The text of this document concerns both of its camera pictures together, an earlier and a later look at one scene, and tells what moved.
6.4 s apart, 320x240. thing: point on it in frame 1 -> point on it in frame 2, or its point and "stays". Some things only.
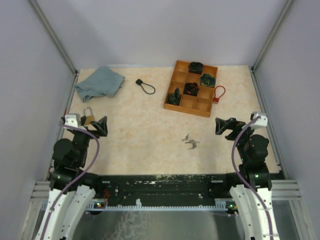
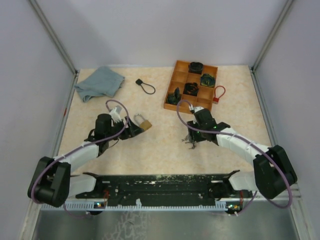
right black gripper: [231, 123] -> [194, 137]
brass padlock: [89, 119] -> [145, 125]
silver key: [193, 143] stays
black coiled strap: [195, 67] stays
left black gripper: [102, 132] -> [132, 131]
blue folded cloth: [104, 81] stays
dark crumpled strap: [174, 99] stays
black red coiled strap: [191, 88] stays
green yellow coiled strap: [207, 80] stays
